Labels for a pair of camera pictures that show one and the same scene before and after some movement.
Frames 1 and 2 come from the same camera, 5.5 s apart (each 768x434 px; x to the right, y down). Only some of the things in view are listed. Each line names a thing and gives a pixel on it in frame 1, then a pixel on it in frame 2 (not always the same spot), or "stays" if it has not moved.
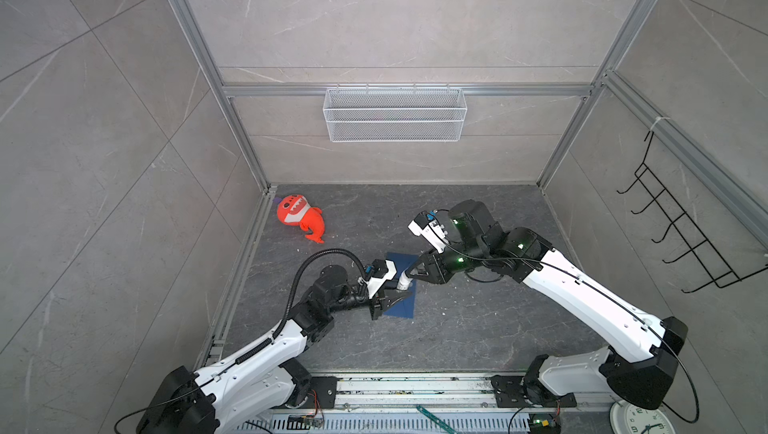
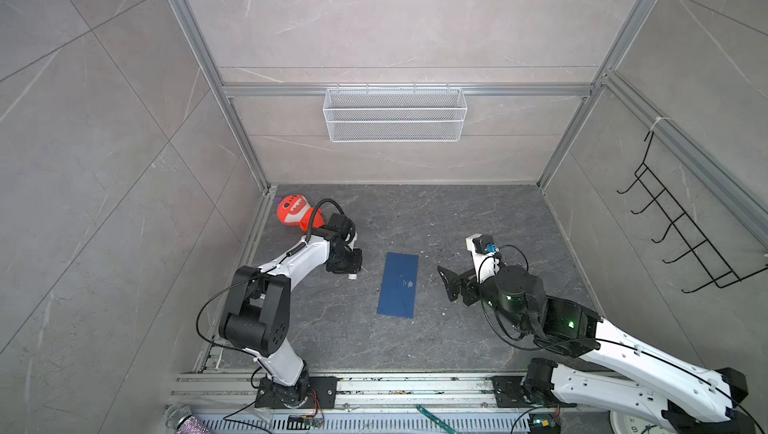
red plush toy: [295, 209] stays
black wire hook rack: [678, 219] stays
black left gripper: [380, 303] to [355, 267]
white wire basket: [394, 115] stays
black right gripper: [433, 266] to [453, 286]
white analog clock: [627, 418] stays
